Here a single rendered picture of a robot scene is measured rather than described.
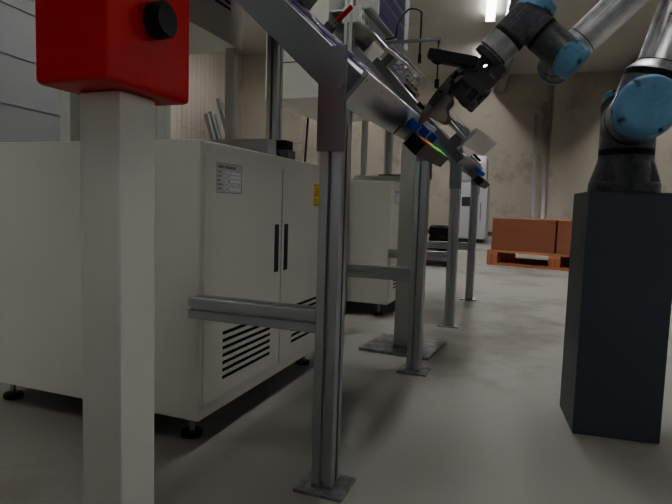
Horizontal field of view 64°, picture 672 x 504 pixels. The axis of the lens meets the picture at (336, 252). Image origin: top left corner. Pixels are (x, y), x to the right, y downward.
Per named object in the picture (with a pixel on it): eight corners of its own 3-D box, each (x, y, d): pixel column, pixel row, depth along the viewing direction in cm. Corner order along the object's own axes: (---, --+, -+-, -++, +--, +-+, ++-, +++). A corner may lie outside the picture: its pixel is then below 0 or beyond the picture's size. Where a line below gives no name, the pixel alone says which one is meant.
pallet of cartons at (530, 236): (631, 266, 521) (634, 222, 518) (641, 276, 439) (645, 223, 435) (497, 258, 573) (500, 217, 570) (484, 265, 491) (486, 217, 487)
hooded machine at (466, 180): (449, 239, 908) (453, 157, 896) (487, 241, 892) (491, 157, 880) (447, 241, 836) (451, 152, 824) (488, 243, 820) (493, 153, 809)
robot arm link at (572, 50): (589, 61, 118) (552, 29, 120) (596, 47, 108) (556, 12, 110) (561, 89, 121) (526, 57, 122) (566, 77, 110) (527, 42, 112)
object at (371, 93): (419, 148, 155) (436, 129, 153) (342, 106, 93) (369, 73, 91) (416, 145, 155) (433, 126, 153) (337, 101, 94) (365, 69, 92)
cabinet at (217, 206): (326, 361, 172) (332, 167, 167) (199, 451, 107) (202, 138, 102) (161, 338, 195) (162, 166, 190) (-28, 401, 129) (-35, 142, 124)
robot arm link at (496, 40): (492, 23, 114) (495, 35, 122) (476, 40, 115) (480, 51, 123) (518, 45, 113) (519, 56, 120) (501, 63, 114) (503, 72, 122)
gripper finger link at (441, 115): (430, 136, 121) (460, 104, 118) (412, 118, 122) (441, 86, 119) (433, 137, 124) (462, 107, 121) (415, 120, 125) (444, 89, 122)
